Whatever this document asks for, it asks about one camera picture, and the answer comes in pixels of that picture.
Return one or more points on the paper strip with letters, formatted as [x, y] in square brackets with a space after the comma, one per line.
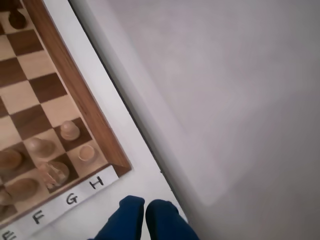
[82, 192]

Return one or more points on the light wooden pawn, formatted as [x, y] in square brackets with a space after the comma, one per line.
[10, 160]
[38, 147]
[68, 131]

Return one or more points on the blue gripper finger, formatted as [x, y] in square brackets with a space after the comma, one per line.
[165, 222]
[125, 220]

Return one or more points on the dark wooden pawn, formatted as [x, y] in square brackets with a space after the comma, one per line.
[17, 20]

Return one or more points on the light wooden bishop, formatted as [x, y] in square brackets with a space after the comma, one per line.
[22, 188]

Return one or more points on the light wooden knight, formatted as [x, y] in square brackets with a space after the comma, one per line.
[55, 173]

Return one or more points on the wooden chessboard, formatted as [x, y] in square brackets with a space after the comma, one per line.
[75, 87]

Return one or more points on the light wooden rook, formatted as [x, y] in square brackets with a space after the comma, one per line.
[86, 153]

